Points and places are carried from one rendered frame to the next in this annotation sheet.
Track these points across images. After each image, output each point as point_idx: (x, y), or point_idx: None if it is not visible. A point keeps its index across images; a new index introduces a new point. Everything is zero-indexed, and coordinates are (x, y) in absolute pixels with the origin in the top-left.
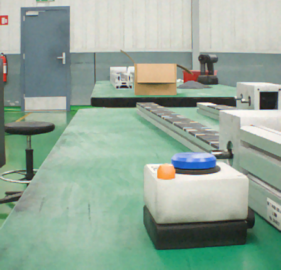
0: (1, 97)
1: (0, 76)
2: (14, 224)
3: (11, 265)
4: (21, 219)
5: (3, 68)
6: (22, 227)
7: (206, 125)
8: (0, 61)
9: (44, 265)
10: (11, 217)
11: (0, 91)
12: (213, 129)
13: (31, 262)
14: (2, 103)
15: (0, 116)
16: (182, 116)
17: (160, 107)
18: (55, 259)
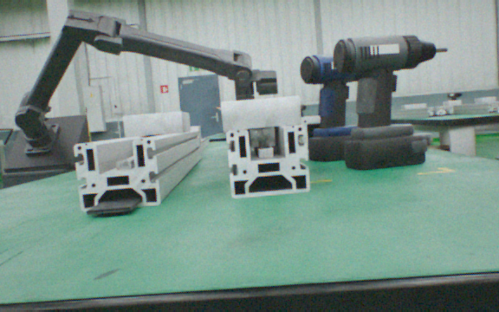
0: (87, 132)
1: (85, 122)
2: (71, 172)
3: (59, 176)
4: (75, 171)
5: (87, 119)
6: (74, 172)
7: (225, 145)
8: (85, 115)
9: (69, 175)
10: (73, 171)
11: (86, 129)
12: (224, 146)
13: (66, 175)
14: (87, 134)
15: (86, 140)
16: (204, 139)
17: (205, 138)
18: (74, 174)
